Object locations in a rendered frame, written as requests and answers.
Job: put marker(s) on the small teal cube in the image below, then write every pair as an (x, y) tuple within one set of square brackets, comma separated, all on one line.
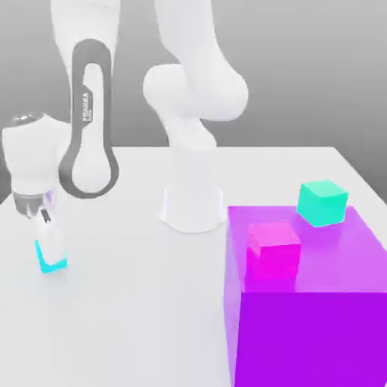
[(323, 205)]

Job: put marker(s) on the small magenta cube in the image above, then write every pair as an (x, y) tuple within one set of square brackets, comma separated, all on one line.
[(276, 257)]

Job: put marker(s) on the small cyan cube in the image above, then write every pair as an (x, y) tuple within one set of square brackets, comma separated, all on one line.
[(52, 266)]

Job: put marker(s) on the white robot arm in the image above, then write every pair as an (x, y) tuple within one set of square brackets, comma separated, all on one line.
[(193, 90)]

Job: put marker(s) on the large purple box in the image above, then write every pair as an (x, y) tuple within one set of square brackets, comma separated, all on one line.
[(311, 332)]

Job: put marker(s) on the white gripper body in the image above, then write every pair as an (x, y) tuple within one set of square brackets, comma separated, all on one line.
[(50, 239)]

